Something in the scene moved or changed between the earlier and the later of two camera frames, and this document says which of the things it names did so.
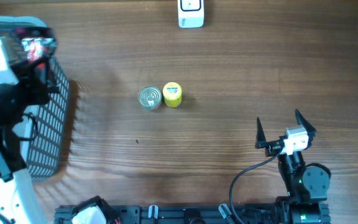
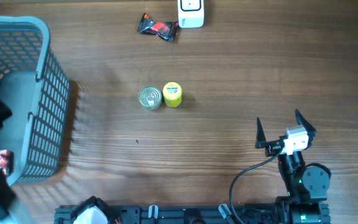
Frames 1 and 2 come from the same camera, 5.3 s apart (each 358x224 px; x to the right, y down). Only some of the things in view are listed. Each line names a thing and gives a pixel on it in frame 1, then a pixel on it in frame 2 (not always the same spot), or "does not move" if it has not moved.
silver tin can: (150, 97) does not move
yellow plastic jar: (172, 93) does not move
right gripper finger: (310, 129) does not move
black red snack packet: (37, 43) to (167, 30)
